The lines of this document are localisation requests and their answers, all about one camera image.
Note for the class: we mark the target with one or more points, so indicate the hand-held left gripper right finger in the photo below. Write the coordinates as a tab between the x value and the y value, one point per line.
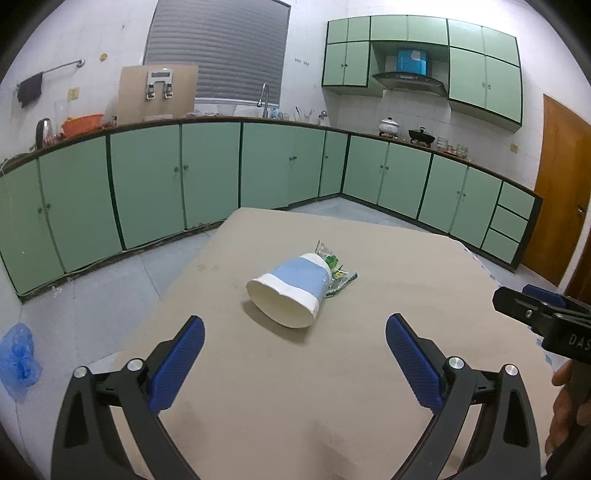
413	364

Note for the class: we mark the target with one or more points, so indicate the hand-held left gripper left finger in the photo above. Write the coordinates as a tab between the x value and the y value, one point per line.
180	364

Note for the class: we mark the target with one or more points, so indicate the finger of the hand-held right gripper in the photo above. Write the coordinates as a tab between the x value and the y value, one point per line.
517	302
549	295

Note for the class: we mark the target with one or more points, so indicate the white blue paper cup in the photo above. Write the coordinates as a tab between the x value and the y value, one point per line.
291	286

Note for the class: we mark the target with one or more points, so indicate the person's right hand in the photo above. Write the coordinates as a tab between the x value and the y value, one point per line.
563	415

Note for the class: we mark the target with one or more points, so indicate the wooden door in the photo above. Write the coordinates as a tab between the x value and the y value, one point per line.
563	194

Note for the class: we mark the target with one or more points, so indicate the green white wrapper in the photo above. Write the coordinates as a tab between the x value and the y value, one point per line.
339	277

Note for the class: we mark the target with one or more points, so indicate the blue plastic bag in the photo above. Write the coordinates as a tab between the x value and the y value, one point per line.
18	360

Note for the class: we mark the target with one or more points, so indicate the row of glass jars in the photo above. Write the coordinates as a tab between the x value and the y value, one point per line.
452	148

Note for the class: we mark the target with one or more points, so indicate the green base cabinets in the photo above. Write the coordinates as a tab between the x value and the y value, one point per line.
207	175

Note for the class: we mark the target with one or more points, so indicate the black wok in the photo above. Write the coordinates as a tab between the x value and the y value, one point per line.
421	136

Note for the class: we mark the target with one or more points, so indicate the white cooking pot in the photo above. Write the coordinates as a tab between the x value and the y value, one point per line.
389	127

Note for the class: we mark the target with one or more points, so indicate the range hood with blue film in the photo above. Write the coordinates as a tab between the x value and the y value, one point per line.
411	69

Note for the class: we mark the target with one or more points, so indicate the orange plastic basket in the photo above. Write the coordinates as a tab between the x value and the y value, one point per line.
83	125

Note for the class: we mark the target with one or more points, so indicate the metal kettle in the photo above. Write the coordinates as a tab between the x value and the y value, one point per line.
43	134

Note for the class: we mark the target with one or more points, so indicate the utensil holders with utensils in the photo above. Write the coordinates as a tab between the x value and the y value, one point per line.
307	116

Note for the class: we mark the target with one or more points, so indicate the brown cardboard sheet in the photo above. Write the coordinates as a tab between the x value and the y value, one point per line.
184	92

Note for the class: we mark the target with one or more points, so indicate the metal kitchen faucet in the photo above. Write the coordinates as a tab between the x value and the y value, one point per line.
265	101

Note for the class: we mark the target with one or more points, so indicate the dark hanging towel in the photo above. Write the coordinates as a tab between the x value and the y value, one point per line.
30	90

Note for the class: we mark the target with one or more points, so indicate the grey window blind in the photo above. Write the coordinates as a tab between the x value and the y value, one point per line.
217	46

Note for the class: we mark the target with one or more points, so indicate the green wall cabinets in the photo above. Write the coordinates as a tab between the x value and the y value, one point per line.
480	74

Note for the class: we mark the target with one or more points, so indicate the white plastic bracket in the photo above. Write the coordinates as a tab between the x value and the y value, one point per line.
160	83

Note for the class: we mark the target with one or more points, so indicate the metal towel rail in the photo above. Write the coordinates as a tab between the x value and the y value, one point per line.
64	67

